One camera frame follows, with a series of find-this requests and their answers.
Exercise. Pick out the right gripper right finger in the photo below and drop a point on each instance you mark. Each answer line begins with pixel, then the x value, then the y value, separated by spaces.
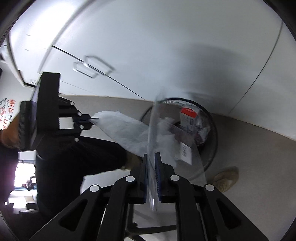
pixel 160 176

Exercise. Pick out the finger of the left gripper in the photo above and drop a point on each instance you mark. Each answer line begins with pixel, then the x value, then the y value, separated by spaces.
pixel 83 117
pixel 83 125

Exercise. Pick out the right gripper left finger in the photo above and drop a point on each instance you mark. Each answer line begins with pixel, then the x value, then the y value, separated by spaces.
pixel 142 180

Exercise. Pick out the clear plastic packaging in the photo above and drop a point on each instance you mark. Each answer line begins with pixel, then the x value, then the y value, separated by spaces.
pixel 195 178

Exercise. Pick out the black mesh trash bin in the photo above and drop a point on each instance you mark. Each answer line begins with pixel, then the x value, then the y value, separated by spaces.
pixel 196 150

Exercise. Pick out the person's left hand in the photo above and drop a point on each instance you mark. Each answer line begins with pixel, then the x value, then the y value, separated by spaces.
pixel 10 135

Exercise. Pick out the red white carton box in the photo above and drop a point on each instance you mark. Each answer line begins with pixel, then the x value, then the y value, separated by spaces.
pixel 188 118

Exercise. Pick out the tan left shoe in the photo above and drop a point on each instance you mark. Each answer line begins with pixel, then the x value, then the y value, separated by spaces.
pixel 224 180

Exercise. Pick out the lower cabinet handle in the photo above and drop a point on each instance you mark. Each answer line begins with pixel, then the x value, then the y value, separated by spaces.
pixel 79 67

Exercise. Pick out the cabinet handle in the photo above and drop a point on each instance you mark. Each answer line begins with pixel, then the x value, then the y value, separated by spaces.
pixel 97 64
pixel 79 67

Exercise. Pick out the upper cabinet handle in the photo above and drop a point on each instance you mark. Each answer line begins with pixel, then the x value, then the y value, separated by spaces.
pixel 97 64

